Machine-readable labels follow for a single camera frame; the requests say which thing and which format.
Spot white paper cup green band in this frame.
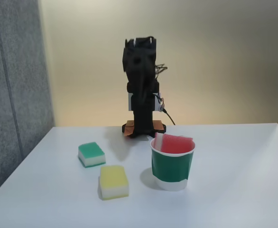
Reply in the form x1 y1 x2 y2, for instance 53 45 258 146
149 137 196 192

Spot white controller box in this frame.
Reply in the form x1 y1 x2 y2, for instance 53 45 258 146
128 92 163 112

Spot red sponge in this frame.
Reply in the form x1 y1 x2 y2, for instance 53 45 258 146
154 132 194 154

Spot grey felt partition panel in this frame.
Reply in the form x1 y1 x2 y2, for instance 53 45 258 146
0 0 56 200

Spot black power cable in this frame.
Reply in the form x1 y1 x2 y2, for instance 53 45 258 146
161 108 177 126

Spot green sponge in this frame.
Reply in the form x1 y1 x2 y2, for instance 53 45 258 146
78 142 106 169

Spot yellow sponge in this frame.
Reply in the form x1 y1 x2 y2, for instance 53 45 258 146
99 165 130 201

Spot thin black arm wires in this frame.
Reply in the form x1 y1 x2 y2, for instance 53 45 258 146
154 63 168 80

